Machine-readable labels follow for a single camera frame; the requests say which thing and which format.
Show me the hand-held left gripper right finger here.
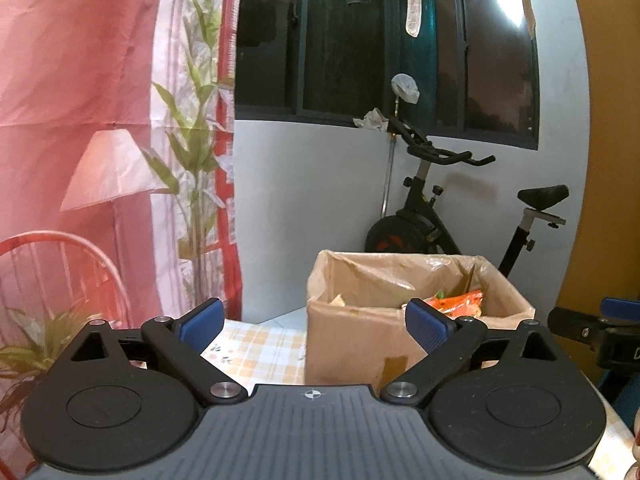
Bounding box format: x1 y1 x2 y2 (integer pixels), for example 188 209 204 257
381 298 561 405

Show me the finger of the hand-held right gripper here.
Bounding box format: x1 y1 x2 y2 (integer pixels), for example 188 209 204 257
547 307 609 354
601 297 640 322

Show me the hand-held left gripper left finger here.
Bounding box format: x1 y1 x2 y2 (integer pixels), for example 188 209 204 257
70 297 250 405

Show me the orange snack packet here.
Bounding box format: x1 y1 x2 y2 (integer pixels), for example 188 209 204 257
424 290 487 319

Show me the brown cardboard box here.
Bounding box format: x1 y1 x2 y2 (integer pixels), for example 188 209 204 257
304 248 537 387

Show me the dark blue cloth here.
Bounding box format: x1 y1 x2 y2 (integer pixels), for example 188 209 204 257
596 369 640 428

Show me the yellow checked floral tablecloth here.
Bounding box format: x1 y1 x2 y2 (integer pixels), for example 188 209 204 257
200 317 637 463

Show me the black exercise bike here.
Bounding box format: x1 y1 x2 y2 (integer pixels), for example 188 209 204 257
364 117 570 279

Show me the thin metal pole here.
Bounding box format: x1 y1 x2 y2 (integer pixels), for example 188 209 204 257
380 101 402 222

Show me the crumpled white cloth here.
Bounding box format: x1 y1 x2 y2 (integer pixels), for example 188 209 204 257
352 108 390 133

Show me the white plastic bag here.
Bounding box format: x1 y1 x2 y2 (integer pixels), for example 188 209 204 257
391 73 421 104

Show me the pink printed room backdrop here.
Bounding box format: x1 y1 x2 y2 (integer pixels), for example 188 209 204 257
0 0 247 480

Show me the dark framed window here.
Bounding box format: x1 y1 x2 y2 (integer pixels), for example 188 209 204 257
234 0 541 151

